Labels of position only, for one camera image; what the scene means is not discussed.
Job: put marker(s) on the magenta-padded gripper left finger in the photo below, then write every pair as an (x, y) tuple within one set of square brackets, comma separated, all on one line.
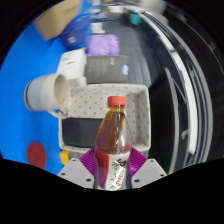
[(75, 171)]

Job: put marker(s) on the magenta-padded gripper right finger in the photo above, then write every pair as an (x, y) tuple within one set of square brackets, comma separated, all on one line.
[(148, 171)]

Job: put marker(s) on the clear red-capped drink bottle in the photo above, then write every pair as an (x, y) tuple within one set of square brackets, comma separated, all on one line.
[(111, 133)]

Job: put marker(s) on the flat round red coaster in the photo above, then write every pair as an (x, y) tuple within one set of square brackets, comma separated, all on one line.
[(36, 155)]

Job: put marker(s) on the white dotted storage bin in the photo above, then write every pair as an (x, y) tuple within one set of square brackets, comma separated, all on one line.
[(90, 100)]

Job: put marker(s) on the grey-white ceramic mug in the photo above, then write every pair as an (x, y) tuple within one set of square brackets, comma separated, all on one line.
[(43, 93)]

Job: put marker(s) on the dark overhead shelf unit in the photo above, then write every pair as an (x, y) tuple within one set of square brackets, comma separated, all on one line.
[(160, 83)]

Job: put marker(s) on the dark grey flat box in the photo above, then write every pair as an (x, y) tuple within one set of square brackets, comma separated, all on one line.
[(106, 69)]

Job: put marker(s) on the small white box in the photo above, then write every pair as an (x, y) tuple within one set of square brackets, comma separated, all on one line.
[(71, 63)]

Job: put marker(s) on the purple plastic bag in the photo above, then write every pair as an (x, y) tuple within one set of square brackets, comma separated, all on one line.
[(103, 45)]

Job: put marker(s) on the blue carton box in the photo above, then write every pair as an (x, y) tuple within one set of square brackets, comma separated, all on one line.
[(75, 36)]

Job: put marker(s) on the small teal device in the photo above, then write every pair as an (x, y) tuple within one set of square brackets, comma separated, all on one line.
[(135, 19)]

